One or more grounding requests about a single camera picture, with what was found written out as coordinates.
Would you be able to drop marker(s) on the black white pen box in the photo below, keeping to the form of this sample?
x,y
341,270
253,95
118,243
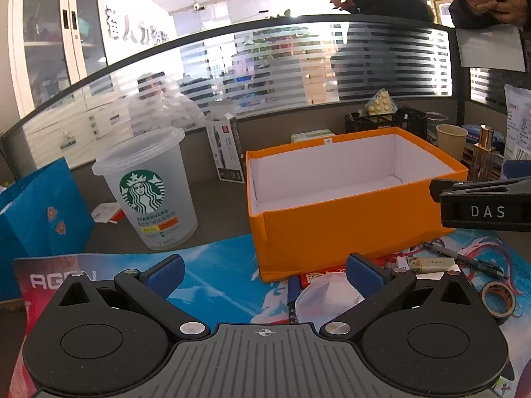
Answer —
x,y
226,149

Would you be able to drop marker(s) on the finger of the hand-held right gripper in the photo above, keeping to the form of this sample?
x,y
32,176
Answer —
x,y
439,186

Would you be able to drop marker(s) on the white lighter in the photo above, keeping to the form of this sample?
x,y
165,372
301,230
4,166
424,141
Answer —
x,y
431,264

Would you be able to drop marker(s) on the red card box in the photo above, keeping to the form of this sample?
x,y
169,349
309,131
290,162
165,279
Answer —
x,y
319,278

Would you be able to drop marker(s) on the translucent cup with green logo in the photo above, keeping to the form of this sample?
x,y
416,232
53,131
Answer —
x,y
153,199

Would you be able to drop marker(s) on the white glass door cabinet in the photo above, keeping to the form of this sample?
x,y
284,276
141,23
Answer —
x,y
54,37

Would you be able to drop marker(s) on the red white paper cards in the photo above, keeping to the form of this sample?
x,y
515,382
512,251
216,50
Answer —
x,y
106,212

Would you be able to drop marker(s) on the clear plastic lid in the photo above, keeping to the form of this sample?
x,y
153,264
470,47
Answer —
x,y
327,302

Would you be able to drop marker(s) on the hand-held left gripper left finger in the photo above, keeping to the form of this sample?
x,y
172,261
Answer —
x,y
166,277

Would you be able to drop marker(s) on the striped glass partition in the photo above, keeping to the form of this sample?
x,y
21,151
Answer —
x,y
269,70

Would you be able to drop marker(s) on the white snack bag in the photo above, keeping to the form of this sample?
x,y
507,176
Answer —
x,y
518,120

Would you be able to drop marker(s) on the orange cardboard box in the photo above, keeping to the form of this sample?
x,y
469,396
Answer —
x,y
332,228

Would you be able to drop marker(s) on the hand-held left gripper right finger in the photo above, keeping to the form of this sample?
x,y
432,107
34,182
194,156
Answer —
x,y
363,275

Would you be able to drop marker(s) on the brown paper cup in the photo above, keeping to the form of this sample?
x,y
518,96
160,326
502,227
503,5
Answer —
x,y
450,141

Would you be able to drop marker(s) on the stack of green-white boxes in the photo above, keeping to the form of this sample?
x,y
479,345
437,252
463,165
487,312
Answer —
x,y
311,137

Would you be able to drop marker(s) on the printed desk mat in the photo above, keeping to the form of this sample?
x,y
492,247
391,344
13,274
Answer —
x,y
224,273

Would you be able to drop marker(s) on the yellow pill blister pack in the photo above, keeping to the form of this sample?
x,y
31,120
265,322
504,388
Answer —
x,y
379,105

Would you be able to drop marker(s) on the black pen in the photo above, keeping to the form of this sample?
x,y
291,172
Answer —
x,y
468,259

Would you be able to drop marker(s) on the black mesh desk organizer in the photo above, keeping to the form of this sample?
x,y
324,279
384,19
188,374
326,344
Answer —
x,y
373,124

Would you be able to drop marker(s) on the white paper sheet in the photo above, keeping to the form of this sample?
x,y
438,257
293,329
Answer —
x,y
489,47

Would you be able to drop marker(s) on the gold perfume bottle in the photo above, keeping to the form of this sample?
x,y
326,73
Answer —
x,y
483,153

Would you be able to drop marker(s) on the blue paper bag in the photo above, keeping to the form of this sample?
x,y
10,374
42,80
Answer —
x,y
37,215

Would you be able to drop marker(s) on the blue tissue pack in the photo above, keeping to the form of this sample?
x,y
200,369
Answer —
x,y
477,130

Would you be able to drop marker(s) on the blue capped marker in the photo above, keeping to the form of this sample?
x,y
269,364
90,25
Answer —
x,y
293,294

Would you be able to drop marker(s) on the brown tape roll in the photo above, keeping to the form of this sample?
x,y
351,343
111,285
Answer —
x,y
488,296

